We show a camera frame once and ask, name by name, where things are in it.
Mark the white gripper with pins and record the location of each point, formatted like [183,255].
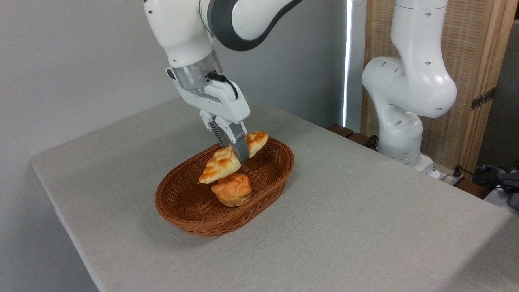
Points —
[223,101]

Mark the grey bundle of cloth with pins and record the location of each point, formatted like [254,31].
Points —
[509,186]

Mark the brown wooden block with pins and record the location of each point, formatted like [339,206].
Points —
[359,139]
[340,129]

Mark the brown wicker basket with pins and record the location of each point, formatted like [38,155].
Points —
[182,202]

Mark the round bread bun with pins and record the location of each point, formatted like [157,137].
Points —
[233,192]

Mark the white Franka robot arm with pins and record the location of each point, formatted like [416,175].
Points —
[182,32]

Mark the grey tablecloth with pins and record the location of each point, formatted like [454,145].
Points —
[365,211]

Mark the metal screen hinge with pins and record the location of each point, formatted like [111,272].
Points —
[482,98]

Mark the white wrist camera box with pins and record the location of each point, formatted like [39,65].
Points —
[171,74]

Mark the braided bread loaf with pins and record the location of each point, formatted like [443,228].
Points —
[221,164]

